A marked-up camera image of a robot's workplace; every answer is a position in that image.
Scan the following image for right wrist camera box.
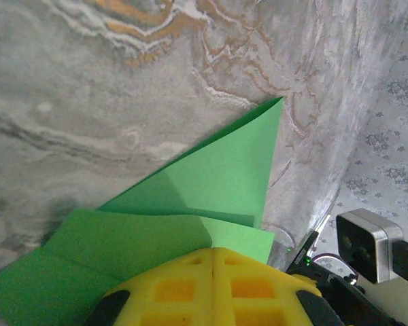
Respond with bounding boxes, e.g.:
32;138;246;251
335;208;405;285

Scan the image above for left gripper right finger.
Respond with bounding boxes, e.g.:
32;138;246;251
212;247;345;326

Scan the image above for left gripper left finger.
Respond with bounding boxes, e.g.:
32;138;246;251
83;247;215;326

